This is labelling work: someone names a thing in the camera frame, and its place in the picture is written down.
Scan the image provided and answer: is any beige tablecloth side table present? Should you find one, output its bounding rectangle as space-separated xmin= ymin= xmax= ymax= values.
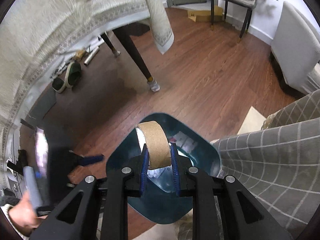
xmin=0 ymin=0 xmax=175 ymax=188

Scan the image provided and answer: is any silver rolled tube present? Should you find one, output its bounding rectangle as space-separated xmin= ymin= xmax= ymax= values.
xmin=84 ymin=47 xmax=100 ymax=66

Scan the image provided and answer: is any dark table leg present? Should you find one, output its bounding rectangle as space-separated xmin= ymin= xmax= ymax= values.
xmin=113 ymin=27 xmax=161 ymax=93
xmin=100 ymin=33 xmax=120 ymax=57

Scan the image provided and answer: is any green white slipper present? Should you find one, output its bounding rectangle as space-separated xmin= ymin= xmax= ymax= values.
xmin=52 ymin=77 xmax=66 ymax=94
xmin=65 ymin=62 xmax=82 ymax=88

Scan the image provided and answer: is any grey armchair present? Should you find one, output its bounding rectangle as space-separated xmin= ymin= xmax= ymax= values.
xmin=271 ymin=1 xmax=319 ymax=94

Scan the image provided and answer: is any front dark table leg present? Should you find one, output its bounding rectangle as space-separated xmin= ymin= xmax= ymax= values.
xmin=113 ymin=27 xmax=161 ymax=93

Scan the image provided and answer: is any brown tape roll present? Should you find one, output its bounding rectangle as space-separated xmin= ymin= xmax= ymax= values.
xmin=136 ymin=121 xmax=171 ymax=170

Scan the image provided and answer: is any rear dark table leg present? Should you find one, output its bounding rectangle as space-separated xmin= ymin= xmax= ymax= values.
xmin=100 ymin=33 xmax=120 ymax=57

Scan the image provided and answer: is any grey dining chair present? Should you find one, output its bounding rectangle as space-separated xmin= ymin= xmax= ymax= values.
xmin=210 ymin=0 xmax=257 ymax=43

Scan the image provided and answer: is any person left hand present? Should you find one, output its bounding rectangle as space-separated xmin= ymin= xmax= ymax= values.
xmin=8 ymin=191 xmax=47 ymax=237

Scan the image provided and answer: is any grey checked round tablecloth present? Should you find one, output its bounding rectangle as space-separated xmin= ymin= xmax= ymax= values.
xmin=177 ymin=88 xmax=320 ymax=240

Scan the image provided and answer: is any cardboard box on floor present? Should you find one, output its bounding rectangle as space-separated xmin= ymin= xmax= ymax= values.
xmin=187 ymin=5 xmax=223 ymax=22

